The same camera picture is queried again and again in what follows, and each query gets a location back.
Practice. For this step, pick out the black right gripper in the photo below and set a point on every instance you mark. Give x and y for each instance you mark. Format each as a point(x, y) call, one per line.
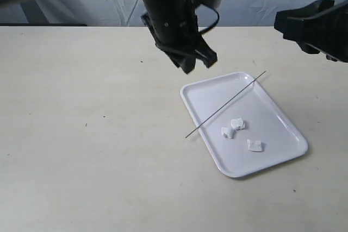
point(329, 37)

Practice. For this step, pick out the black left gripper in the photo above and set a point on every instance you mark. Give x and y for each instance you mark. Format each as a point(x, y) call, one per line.
point(173, 25)

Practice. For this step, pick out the thin metal skewer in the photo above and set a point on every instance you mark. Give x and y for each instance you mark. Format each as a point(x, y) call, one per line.
point(225, 104)

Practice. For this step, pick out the white marshmallow piece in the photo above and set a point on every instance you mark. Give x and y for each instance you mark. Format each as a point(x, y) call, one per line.
point(227, 132)
point(238, 123)
point(255, 145)

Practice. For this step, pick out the white plastic tray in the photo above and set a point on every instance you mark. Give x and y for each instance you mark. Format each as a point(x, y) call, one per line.
point(265, 122)

